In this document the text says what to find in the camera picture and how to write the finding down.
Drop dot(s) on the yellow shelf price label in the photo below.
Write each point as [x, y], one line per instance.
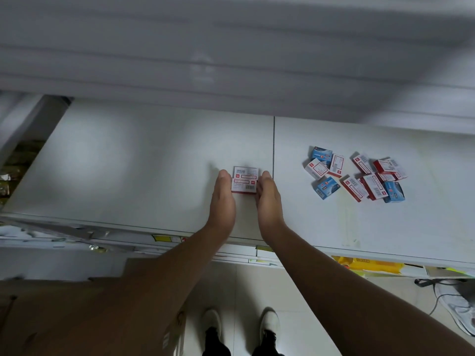
[167, 239]

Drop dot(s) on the person's left fingers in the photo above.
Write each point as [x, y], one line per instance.
[223, 183]

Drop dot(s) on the yellow packet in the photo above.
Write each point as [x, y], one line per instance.
[373, 265]

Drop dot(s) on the green shelf price label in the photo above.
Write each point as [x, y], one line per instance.
[264, 249]

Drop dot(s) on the white sneaker with black laces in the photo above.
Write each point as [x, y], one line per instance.
[458, 304]

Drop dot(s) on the person's right fingers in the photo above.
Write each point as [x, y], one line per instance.
[265, 184]

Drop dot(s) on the person's left hand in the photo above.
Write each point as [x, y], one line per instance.
[222, 205]

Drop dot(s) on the person's left forearm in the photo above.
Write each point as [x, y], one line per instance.
[148, 292]

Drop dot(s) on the person's white left shoe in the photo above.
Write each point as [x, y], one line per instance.
[211, 321]

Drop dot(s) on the person's white shoe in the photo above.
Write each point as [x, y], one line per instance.
[269, 322]
[211, 321]

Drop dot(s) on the red white staple box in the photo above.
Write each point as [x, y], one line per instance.
[245, 173]
[244, 185]

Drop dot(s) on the blue staple box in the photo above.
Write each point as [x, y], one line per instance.
[327, 187]
[394, 192]
[322, 154]

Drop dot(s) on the person's right hand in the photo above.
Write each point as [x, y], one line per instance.
[269, 205]

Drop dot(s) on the brown cardboard box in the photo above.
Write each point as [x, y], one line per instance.
[44, 311]

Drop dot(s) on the person's black trousers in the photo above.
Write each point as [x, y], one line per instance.
[215, 348]

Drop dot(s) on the white upper shelf board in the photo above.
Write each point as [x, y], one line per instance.
[237, 51]

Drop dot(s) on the person's white right shoe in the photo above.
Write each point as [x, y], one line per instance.
[269, 322]

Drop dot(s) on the person's right forearm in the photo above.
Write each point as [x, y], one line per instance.
[352, 304]

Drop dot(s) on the pile of red white cartons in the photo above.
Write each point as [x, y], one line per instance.
[374, 186]

